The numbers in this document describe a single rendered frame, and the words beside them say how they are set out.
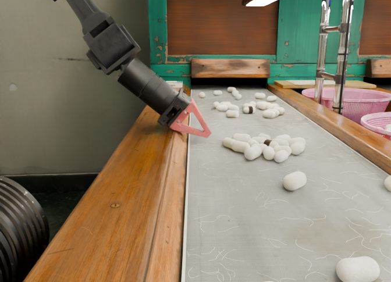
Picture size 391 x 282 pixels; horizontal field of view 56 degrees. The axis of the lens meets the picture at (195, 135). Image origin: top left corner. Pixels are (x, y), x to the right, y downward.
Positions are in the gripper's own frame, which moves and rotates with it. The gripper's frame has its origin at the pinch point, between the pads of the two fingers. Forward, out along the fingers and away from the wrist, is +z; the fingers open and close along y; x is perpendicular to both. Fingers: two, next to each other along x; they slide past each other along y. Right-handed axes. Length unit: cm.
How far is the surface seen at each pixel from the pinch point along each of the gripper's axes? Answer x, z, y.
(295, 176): -7.2, 8.4, -24.8
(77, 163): 92, -23, 147
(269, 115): -9.9, 13.0, 20.6
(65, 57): 43, -65, 147
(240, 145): -3.5, 4.5, -8.3
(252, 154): -4.2, 6.0, -12.8
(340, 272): -5.6, 8.1, -44.2
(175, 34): -9, -20, 76
